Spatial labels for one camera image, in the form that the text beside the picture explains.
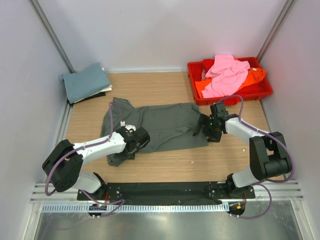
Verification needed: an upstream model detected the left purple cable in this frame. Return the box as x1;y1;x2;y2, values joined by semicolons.
44;101;126;217

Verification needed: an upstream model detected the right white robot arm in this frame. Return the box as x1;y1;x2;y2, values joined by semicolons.
193;102;293;198

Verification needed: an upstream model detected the grey t shirt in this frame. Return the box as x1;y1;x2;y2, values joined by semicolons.
100;97;208;153

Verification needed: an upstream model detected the folded black t shirt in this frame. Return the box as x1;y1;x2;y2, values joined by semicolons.
78;91;106;102

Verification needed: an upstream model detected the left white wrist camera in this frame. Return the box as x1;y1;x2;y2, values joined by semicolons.
120;120;136;132

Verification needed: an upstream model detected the slotted cable duct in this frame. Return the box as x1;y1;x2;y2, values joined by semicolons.
41;202;229;213

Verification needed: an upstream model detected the aluminium front rail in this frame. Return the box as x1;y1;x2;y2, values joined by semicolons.
29;180;304;204

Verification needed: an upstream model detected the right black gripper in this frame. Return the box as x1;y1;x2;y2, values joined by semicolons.
193;113;222;143

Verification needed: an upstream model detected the folded blue t shirt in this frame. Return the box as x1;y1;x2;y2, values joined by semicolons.
58;63;112;104

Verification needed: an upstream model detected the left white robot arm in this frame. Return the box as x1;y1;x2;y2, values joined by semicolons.
42;125;150;200

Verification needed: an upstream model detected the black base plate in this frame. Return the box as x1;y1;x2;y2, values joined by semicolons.
90;181;256;215

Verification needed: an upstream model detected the red plastic bin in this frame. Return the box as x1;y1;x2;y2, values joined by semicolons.
187;56;273;106

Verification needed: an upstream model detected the pink t shirt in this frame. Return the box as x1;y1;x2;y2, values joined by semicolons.
201;55;250;99

